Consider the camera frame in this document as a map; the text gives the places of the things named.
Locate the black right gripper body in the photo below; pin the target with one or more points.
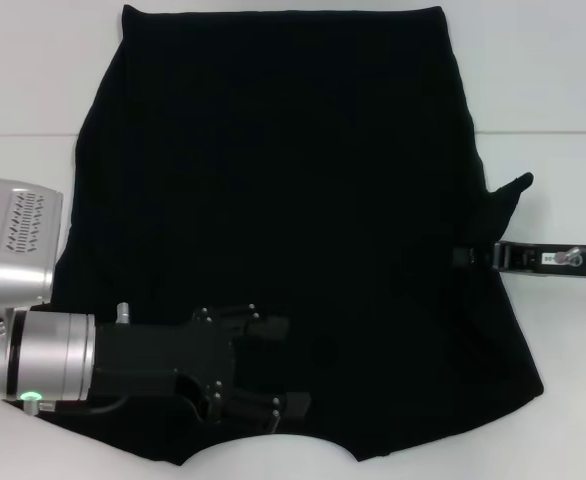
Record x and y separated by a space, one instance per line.
528 257

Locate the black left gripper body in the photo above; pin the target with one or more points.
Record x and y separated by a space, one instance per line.
163 355

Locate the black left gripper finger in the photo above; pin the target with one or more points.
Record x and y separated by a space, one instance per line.
263 407
268 327

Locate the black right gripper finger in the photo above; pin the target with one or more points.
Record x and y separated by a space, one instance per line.
463 256

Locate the black shirt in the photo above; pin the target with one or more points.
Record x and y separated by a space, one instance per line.
283 175

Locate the silver round connector plug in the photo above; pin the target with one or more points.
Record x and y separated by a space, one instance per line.
123 314

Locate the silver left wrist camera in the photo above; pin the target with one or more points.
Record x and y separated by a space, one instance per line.
15 235

